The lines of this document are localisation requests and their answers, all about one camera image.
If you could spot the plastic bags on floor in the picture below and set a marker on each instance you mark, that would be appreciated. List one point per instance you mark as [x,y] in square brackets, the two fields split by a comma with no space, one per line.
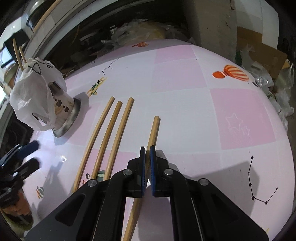
[279,90]

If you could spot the yellow item in plastic bag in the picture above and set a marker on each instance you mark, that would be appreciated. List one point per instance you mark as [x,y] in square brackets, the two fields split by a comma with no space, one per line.
[142,30]

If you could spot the green brown ceramic pot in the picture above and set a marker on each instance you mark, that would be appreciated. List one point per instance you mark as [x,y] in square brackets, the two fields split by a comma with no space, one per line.
[9,78]

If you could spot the person's left hand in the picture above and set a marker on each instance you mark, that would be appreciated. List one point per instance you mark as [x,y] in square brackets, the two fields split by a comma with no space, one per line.
[20,212]

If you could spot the metal utensil holder cup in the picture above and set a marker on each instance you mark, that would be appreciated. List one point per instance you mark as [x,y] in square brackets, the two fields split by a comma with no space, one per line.
[66,109]

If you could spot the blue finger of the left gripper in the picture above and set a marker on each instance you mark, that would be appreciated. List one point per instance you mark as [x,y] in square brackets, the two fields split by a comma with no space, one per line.
[26,169]
[16,155]

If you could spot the wooden chopstick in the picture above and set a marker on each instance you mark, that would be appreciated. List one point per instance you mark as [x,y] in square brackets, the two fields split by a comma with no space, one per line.
[91,144]
[137,203]
[22,55]
[105,140]
[117,140]

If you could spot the white plastic bag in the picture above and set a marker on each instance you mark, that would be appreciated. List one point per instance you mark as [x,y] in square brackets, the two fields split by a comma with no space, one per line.
[31,97]

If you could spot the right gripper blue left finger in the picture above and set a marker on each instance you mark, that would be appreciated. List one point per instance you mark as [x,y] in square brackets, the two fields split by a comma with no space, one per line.
[96,210]

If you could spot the wooden chopstick holder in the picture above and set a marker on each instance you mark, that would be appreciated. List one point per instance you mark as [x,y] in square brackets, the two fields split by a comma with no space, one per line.
[17,55]

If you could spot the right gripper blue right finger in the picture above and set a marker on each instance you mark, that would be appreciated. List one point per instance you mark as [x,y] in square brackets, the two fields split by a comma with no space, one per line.
[199,210]

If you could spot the cardboard box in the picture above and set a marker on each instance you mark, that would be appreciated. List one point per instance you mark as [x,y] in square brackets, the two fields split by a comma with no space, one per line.
[270,58]

